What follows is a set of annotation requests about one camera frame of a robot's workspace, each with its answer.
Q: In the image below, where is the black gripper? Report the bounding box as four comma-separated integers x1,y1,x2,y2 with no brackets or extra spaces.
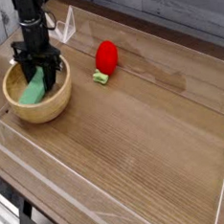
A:
11,41,62,92

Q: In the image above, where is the green rectangular block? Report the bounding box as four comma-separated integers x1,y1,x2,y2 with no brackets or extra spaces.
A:
19,66,45,105

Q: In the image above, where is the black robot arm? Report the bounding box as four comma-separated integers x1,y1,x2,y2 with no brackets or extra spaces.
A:
11,0,61,92

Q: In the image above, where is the brown wooden bowl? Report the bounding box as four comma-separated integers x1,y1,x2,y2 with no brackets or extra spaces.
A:
2,56,72,123

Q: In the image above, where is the red plush strawberry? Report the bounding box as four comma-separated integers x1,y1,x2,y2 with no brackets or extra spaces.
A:
93,40,118,85

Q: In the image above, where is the clear acrylic corner bracket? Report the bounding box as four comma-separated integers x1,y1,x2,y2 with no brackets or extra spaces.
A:
46,6,76,43

